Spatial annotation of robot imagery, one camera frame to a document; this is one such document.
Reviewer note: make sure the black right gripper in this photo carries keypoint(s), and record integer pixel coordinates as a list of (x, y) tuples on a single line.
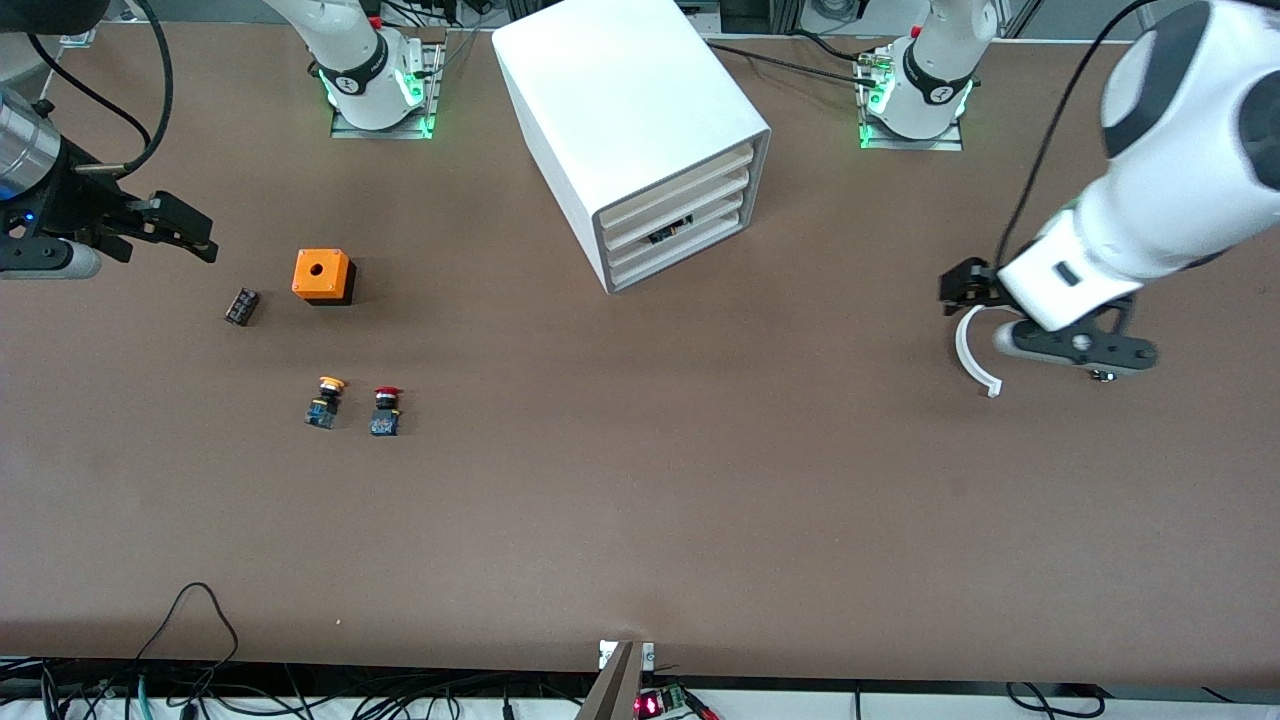
[(85, 203)]

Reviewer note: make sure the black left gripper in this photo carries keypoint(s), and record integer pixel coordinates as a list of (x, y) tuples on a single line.
[(968, 284)]

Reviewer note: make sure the white cabinet drawer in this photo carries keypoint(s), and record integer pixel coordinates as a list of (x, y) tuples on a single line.
[(700, 242), (720, 191), (700, 177), (720, 214)]

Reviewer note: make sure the red push button switch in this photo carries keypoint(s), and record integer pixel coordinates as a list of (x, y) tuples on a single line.
[(385, 415)]

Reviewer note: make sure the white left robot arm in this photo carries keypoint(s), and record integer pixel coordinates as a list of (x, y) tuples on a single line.
[(1160, 200)]

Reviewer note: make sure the white drawer cabinet housing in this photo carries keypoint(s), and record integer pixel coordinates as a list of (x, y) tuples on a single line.
[(620, 90)]

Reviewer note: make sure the small black terminal block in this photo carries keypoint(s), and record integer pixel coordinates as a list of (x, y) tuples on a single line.
[(242, 306)]

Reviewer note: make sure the black contact block piece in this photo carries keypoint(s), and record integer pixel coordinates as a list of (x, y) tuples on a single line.
[(1103, 376)]

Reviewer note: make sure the circuit board with red light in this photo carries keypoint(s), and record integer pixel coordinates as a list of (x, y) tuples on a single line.
[(660, 702)]

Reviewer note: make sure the orange button enclosure box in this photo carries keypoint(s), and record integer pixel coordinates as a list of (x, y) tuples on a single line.
[(322, 272)]

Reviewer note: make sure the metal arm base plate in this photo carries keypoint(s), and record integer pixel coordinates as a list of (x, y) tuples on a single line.
[(870, 140), (432, 80)]

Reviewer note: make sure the metal table corner bracket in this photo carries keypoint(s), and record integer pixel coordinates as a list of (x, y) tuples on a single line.
[(80, 40)]

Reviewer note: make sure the yellow push button switch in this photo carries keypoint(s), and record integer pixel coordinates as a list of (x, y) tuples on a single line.
[(323, 408)]

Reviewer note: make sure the dark push button switch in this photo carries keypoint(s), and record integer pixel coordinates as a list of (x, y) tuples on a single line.
[(668, 232)]

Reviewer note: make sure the white mount bracket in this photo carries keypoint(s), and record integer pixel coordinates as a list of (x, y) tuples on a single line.
[(647, 655)]

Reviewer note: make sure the aluminium camera mount bar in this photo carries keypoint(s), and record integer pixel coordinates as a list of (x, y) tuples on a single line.
[(615, 690)]

